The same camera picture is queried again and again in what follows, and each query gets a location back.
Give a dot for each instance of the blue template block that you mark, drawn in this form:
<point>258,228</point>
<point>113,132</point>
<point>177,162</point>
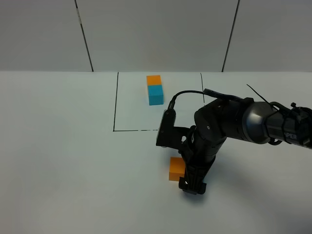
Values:
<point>155,95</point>

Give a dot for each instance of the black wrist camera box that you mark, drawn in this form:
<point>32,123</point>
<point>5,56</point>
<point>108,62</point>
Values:
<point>168,134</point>

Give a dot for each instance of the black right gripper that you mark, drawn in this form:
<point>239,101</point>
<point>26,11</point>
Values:
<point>198,155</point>

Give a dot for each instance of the orange template block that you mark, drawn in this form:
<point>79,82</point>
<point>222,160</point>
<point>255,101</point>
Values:
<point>153,80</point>

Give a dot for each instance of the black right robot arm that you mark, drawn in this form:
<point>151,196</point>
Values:
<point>246,120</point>

